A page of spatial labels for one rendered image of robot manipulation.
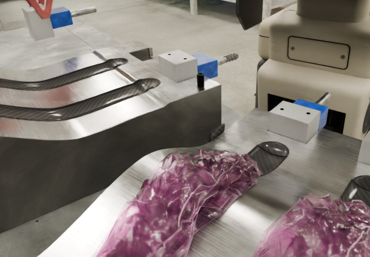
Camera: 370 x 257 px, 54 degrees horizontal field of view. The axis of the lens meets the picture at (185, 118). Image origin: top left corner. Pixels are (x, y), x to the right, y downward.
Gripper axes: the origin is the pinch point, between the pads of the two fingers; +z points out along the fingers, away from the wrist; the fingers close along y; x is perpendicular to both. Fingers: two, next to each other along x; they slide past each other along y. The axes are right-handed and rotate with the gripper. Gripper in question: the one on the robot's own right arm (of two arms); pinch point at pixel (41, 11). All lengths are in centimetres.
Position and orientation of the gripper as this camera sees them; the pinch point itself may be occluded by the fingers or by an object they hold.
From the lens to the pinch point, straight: 74.7
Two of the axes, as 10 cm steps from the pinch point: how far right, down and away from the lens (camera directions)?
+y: 5.2, 4.1, -7.5
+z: 0.7, 8.5, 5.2
